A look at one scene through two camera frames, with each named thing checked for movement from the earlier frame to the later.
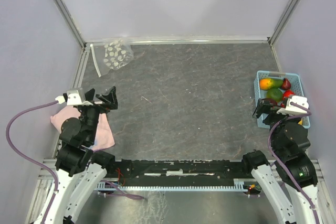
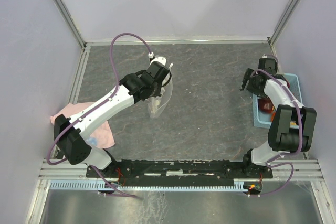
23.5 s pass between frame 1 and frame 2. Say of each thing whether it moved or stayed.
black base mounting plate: stayed
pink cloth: stayed
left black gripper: moved
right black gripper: moved
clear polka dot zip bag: moved
